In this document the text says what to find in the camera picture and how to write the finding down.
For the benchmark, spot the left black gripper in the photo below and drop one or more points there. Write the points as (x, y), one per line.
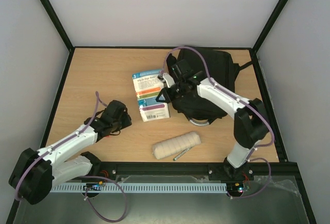
(128, 122)

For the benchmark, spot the silver green marker pen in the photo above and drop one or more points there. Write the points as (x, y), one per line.
(181, 154)

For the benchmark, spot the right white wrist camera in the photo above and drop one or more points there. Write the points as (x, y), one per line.
(166, 79)

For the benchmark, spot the black student backpack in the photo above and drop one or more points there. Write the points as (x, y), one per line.
(221, 68)

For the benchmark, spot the beige rolled pencil case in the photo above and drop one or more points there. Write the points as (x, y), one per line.
(175, 145)

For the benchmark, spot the colourful paperback book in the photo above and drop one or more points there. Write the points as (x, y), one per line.
(147, 87)

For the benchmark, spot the black enclosure frame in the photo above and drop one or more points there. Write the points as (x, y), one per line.
(279, 145)

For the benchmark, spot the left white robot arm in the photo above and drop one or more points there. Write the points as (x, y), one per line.
(37, 172)

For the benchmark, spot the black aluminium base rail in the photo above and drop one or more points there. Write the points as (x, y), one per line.
(215, 171)

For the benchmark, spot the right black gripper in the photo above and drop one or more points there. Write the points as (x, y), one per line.
(167, 93)

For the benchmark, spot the light blue slotted cable duct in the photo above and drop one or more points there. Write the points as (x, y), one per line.
(166, 188)

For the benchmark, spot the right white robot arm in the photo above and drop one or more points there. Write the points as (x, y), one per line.
(250, 121)

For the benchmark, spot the grey notebook with black logo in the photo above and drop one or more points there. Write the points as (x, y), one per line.
(199, 122)

